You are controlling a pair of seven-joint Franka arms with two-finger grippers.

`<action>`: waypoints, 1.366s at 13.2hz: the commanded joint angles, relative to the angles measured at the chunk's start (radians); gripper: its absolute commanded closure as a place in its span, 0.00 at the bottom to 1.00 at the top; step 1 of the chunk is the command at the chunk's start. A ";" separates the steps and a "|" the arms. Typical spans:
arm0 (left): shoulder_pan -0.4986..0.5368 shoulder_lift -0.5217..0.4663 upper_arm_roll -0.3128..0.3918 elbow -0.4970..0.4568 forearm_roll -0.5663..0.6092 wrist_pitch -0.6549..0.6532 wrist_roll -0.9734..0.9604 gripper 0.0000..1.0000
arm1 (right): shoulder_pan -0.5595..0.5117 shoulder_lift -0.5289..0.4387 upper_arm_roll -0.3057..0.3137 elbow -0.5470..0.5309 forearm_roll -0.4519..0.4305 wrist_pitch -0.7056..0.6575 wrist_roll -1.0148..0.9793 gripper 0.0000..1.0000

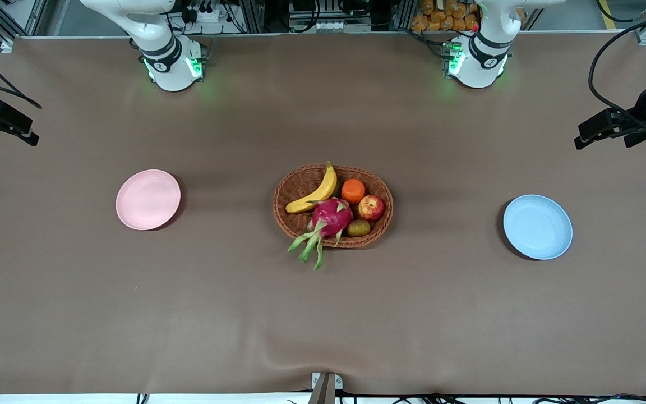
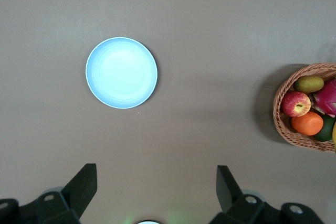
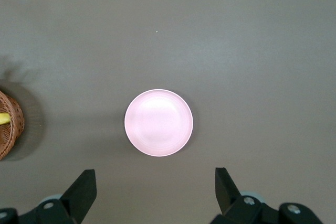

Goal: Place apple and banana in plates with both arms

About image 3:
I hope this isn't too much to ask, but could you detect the pink round plate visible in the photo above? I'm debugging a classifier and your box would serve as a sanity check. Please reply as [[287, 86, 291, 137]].
[[124, 89, 194, 158]]

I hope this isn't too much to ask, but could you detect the brown wicker basket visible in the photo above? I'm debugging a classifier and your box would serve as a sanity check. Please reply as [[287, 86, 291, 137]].
[[0, 90, 26, 161]]

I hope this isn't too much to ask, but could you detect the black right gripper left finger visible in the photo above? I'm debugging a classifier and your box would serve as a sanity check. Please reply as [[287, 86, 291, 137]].
[[18, 169, 96, 224]]

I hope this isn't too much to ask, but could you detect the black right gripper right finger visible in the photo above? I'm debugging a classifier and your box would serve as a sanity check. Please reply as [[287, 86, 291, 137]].
[[212, 167, 280, 224]]

